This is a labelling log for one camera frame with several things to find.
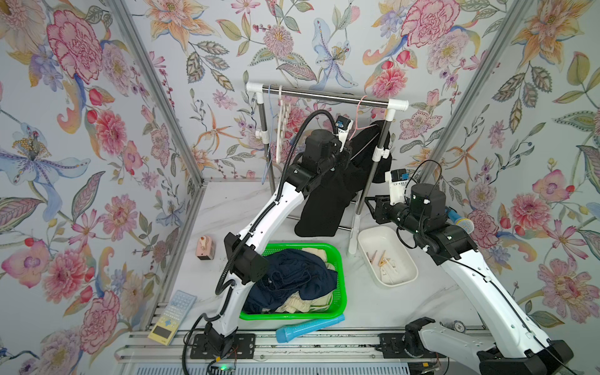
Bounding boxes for white hanger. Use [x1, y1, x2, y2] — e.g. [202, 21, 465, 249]
[275, 86, 291, 163]

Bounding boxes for teal flashlight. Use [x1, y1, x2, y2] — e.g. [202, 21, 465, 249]
[275, 314, 345, 344]

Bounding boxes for pink clothespin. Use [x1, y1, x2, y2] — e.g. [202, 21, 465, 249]
[368, 251, 378, 264]

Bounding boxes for navy blue shorts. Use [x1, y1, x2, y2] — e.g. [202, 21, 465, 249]
[243, 248, 338, 315]

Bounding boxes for steel clothes rack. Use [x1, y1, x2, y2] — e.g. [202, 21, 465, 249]
[245, 81, 409, 255]

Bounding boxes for white tray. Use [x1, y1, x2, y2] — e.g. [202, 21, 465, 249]
[358, 226, 419, 289]

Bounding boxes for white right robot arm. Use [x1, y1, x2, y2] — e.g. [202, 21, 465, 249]
[365, 184, 573, 374]

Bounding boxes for pink small toy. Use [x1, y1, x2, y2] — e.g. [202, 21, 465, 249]
[195, 235, 215, 260]

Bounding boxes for blue toy microphone on stand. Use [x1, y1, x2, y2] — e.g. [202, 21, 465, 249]
[446, 207, 475, 234]

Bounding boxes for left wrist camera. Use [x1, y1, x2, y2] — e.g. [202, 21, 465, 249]
[334, 116, 353, 151]

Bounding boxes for pink hanger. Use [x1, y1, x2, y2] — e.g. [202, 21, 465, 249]
[349, 95, 368, 139]

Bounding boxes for black shorts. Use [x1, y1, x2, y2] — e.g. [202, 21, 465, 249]
[295, 120, 384, 238]

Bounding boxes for tan wooden clothespin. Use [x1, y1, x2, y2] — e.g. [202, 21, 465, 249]
[378, 251, 390, 269]

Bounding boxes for beige shorts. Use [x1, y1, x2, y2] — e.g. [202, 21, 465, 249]
[275, 248, 335, 313]

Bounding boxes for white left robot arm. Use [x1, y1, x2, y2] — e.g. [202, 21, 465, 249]
[182, 110, 353, 361]

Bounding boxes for green plastic basket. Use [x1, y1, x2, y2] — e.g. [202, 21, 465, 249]
[240, 243, 347, 321]

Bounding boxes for grey remote calculator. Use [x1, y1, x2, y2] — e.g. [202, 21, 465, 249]
[148, 290, 197, 345]

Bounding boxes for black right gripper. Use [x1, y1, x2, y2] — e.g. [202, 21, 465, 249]
[366, 194, 427, 243]

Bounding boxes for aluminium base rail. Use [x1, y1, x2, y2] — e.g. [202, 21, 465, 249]
[115, 330, 478, 374]

